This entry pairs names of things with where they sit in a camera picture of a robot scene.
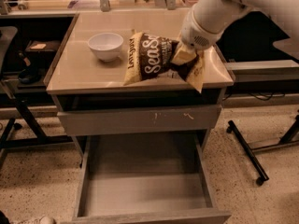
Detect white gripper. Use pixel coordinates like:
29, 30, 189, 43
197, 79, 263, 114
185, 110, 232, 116
170, 7, 225, 65

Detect brown sea salt chip bag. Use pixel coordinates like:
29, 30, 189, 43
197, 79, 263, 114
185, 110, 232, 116
124, 32, 205, 92

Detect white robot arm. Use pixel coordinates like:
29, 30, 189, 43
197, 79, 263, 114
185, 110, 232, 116
174, 0, 299, 64

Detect closed grey top drawer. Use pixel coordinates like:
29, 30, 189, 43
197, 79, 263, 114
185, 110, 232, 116
58, 105, 221, 136

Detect grey drawer cabinet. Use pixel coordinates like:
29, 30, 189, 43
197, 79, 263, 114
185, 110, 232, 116
46, 9, 233, 224

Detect open grey middle drawer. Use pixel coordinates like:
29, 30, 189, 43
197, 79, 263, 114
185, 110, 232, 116
71, 132, 230, 224

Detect white ceramic bowl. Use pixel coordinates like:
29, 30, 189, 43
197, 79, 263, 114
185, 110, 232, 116
87, 33, 123, 62

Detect black box with label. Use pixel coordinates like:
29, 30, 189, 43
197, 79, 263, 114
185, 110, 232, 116
25, 40, 61, 52

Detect white shoe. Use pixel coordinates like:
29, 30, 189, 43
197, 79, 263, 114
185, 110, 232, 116
12, 215, 57, 224

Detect black chair frame left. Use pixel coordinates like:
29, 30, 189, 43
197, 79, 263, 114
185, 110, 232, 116
0, 26, 72, 161

